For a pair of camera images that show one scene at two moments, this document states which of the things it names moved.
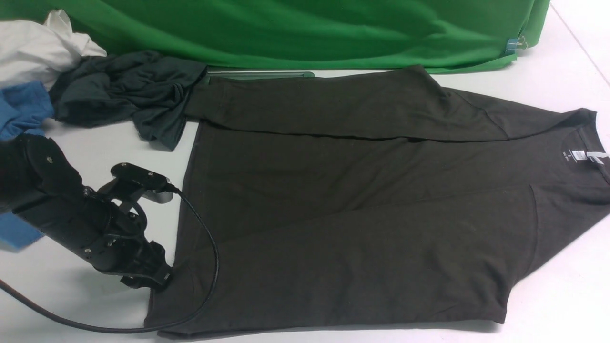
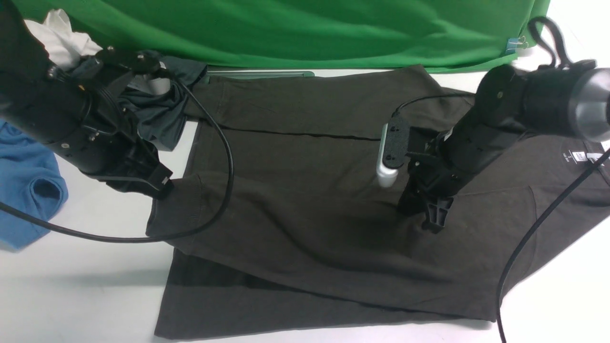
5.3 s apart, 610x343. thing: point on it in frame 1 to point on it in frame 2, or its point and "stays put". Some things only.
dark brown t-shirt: (372, 200) stays put
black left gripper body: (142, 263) to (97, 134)
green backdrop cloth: (303, 35) stays put
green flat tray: (259, 74) stays put
